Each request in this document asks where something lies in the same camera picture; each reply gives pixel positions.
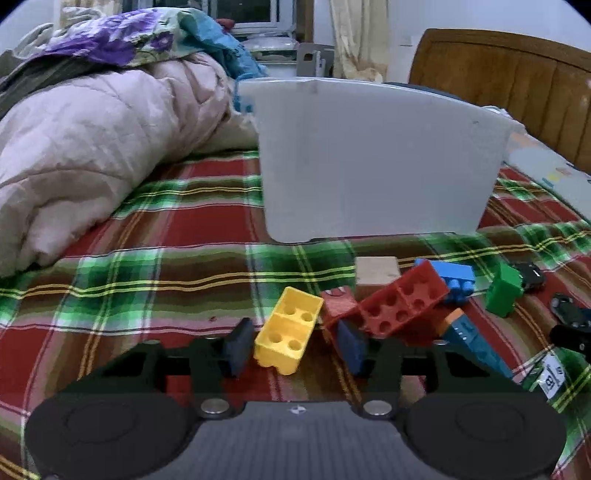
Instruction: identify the red long building block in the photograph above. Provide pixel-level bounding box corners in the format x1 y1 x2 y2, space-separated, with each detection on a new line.
359 260 449 338

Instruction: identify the yellow toy building block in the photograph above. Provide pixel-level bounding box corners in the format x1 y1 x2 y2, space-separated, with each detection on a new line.
253 287 324 376

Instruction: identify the tan wooden cube block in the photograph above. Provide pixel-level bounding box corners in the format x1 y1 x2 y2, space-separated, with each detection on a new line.
353 256 401 300

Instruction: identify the green toy building block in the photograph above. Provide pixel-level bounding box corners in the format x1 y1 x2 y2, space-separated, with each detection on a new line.
485 263 524 317

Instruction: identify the black toy car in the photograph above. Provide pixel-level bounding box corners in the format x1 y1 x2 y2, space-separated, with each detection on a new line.
550 293 590 329

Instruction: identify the small red block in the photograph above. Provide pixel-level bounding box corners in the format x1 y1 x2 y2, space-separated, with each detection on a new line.
321 286 358 344

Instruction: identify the dark brown toy car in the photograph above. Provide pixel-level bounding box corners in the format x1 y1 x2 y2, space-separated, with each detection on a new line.
511 262 546 294

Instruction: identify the teal robot toy figure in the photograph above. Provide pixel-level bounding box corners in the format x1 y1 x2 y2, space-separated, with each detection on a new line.
437 308 513 379

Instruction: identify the red green plaid bedsheet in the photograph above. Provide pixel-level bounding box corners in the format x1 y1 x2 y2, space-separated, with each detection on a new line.
1 152 590 479

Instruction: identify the blue toy building block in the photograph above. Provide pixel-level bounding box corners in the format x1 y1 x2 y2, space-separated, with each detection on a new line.
428 260 476 304

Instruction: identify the patterned light blue pillow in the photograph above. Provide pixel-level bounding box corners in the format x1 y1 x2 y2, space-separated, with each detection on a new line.
458 106 590 224

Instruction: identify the white plastic storage bin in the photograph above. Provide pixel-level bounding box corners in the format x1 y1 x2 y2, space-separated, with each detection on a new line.
238 78 507 243

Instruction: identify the pink quilted comforter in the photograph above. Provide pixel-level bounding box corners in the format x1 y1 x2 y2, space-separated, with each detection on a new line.
1 53 257 277

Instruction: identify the wooden headboard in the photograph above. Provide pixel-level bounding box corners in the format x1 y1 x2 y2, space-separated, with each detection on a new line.
409 29 590 172

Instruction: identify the grey cabinet by window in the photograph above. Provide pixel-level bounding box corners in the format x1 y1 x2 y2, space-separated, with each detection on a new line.
297 43 335 78

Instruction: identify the white pillow on sill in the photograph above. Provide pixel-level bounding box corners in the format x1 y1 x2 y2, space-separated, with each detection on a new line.
242 36 298 63

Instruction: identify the right beige curtain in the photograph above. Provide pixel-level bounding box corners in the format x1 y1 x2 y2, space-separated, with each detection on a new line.
329 0 391 83

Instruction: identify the purple floral blue blanket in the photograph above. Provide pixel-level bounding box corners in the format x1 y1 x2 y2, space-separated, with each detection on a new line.
1 1 267 80

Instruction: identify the window with dark glass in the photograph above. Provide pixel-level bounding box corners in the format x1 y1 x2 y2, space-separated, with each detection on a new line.
123 0 315 41

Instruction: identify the white crumpled garment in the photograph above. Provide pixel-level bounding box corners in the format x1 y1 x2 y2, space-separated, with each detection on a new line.
1 23 54 60

